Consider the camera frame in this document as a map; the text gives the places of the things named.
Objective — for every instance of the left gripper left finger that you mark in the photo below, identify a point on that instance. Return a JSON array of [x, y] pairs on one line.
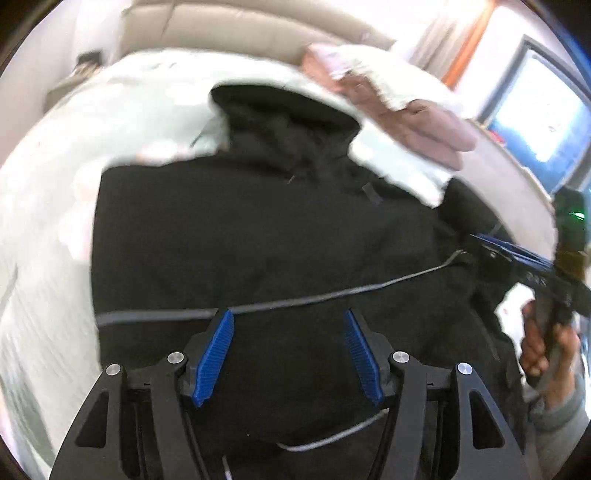
[[135, 424]]

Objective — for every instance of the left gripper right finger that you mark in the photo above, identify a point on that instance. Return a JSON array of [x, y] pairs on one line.
[[473, 440]]

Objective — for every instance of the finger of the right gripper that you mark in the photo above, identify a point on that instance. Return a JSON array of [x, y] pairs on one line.
[[509, 252]]

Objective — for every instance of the black hooded jacket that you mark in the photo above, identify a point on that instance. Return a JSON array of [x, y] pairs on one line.
[[285, 230]]

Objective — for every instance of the grey right sleeve forearm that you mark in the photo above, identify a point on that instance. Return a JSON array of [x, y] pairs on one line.
[[559, 429]]

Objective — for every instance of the pink folded quilt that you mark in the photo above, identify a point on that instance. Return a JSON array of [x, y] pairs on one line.
[[423, 127]]

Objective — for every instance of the white dotted pillow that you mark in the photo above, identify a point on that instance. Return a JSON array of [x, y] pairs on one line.
[[397, 81]]

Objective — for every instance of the beige and orange curtain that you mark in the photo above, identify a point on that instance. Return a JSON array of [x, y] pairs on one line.
[[454, 32]]

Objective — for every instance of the floral green bed sheet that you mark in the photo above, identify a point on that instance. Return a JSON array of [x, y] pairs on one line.
[[151, 108]]

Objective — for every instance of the beige padded headboard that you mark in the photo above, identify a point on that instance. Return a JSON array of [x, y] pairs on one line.
[[277, 30]]

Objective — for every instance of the bedside table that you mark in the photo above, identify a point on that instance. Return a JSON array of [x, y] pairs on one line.
[[87, 65]]

